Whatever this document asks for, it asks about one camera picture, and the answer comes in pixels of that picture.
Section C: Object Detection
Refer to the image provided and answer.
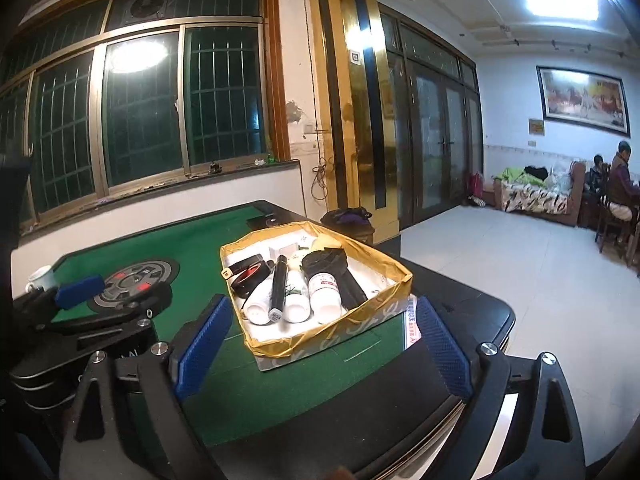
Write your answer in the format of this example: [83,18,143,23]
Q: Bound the white ceramic mug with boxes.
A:
[25,266,58,292]

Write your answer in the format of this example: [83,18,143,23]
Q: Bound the white cylindrical bottle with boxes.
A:
[243,278,272,326]

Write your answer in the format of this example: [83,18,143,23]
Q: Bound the round mahjong table control panel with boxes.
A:
[87,258,180,313]

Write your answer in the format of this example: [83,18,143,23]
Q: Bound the seated person in dark jacket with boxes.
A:
[606,141,639,224]

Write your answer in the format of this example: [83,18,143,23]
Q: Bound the gold-lined cardboard box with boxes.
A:
[220,221,416,372]

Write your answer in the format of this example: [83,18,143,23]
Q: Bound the white bottle with text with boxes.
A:
[283,269,311,324]

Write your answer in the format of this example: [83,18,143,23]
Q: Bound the wooden chair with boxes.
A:
[594,195,634,259]

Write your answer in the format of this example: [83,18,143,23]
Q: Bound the gold mirrored pillar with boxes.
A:
[309,0,399,243]

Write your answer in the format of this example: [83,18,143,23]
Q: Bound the red black tape roll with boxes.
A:
[231,260,274,299]

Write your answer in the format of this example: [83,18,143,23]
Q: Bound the framed horse painting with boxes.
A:
[536,66,630,138]

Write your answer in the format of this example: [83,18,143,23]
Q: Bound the window with green grille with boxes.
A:
[1,0,291,232]

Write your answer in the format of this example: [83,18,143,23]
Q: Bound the black round fan-shaped object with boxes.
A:
[300,248,368,310]

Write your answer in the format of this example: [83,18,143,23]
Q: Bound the black marker purple cap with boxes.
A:
[268,255,288,323]

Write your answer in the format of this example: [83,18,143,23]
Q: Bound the white bottle red label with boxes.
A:
[308,272,344,325]

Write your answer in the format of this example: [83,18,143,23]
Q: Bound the sofa with patterned cover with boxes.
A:
[494,162,586,226]

